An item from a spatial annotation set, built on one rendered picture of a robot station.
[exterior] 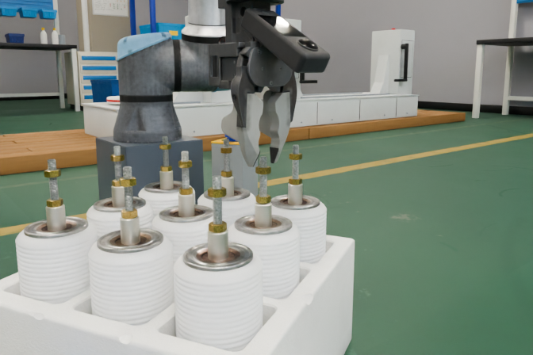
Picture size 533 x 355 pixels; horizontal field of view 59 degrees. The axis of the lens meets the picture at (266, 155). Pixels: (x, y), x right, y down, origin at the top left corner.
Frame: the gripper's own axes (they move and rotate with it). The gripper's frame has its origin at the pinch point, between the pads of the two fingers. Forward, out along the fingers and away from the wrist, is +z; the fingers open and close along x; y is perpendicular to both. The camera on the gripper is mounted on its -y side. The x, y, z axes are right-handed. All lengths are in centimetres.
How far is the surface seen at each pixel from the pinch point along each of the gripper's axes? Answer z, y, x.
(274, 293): 16.6, -3.8, 2.1
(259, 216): 7.9, 0.1, 1.0
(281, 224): 9.0, -1.6, -1.2
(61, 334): 17.9, 7.1, 24.0
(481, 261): 34, 0, -71
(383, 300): 34, 5, -37
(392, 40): -37, 182, -315
